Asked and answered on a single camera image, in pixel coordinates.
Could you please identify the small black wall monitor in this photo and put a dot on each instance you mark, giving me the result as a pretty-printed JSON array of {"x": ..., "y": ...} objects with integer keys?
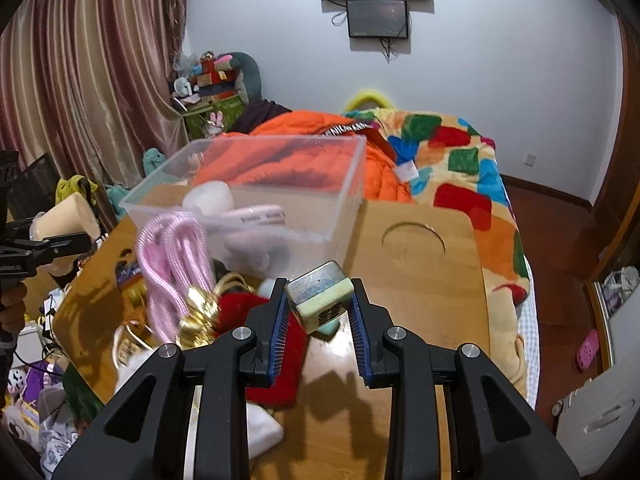
[{"x": 378, "y": 18}]

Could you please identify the pink clog shoe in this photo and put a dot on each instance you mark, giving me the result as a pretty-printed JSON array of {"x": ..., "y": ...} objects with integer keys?
[{"x": 587, "y": 350}]

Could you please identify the pink brown curtain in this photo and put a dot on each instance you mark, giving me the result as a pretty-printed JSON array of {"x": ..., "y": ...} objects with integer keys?
[{"x": 85, "y": 85}]

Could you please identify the yellow green plush toy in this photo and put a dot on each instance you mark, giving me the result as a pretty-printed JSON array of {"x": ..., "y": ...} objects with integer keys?
[{"x": 70, "y": 187}]

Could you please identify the teal plush toy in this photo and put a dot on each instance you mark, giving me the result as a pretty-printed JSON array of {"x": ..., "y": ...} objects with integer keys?
[{"x": 152, "y": 160}]

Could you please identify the green storage box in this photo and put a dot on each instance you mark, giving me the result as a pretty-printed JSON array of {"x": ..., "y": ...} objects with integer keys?
[{"x": 215, "y": 116}]

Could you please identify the black mesh chair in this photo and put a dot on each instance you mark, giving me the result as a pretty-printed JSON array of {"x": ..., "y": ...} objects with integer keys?
[{"x": 35, "y": 185}]

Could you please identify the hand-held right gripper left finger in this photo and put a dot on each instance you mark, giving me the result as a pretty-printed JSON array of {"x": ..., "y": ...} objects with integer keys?
[{"x": 280, "y": 340}]

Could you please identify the clear plastic box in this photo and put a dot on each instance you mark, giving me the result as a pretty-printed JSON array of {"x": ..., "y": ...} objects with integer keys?
[{"x": 310, "y": 210}]

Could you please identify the blue yellow label packet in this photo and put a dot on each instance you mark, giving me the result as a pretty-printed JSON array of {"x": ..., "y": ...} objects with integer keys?
[{"x": 127, "y": 272}]

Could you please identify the orange jacket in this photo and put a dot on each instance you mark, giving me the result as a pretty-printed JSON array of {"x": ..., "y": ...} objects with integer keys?
[{"x": 390, "y": 180}]

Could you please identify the white round jar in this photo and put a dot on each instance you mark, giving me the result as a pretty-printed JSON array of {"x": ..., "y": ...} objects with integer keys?
[{"x": 210, "y": 196}]

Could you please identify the wooden door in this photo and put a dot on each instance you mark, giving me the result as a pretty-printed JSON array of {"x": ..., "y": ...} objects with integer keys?
[{"x": 625, "y": 185}]

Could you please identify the white drawer cabinet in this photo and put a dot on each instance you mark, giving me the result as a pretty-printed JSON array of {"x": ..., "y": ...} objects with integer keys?
[{"x": 600, "y": 410}]

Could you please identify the beige cylinder roll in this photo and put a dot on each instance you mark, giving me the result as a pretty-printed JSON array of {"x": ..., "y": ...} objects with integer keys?
[{"x": 65, "y": 217}]

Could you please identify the pile of plush toys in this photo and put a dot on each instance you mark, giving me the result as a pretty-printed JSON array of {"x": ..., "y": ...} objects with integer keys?
[{"x": 205, "y": 70}]

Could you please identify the dark maroon cloth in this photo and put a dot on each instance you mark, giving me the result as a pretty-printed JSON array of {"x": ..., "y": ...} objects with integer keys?
[{"x": 260, "y": 116}]

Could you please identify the person's left hand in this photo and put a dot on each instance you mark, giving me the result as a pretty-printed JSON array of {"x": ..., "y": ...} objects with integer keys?
[{"x": 11, "y": 312}]

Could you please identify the gold bells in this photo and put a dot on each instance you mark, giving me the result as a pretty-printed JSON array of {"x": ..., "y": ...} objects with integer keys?
[{"x": 197, "y": 312}]

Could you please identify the white pink printed tube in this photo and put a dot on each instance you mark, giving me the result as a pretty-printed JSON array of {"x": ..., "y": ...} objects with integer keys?
[{"x": 257, "y": 217}]

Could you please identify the pale green tube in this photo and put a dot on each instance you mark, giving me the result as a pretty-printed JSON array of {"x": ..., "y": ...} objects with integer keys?
[{"x": 330, "y": 329}]

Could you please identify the green metal block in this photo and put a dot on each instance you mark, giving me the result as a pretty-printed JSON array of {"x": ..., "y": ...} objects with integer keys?
[{"x": 320, "y": 300}]

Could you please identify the white wall socket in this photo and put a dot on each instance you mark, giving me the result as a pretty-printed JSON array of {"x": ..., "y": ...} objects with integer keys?
[{"x": 530, "y": 160}]

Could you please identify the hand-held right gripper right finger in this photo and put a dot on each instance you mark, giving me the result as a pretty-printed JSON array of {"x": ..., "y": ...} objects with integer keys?
[{"x": 359, "y": 335}]

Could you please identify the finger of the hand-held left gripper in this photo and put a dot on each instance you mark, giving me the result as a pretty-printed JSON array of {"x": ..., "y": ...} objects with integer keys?
[{"x": 60, "y": 247}]

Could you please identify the red plush cloth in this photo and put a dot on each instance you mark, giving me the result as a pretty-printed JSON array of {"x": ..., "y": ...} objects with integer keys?
[{"x": 282, "y": 360}]

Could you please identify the colourful patchwork blanket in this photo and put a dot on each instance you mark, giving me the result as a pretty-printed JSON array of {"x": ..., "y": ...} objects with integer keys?
[{"x": 465, "y": 185}]

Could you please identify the wooden desk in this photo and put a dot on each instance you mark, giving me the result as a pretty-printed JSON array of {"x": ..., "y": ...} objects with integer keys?
[{"x": 430, "y": 290}]

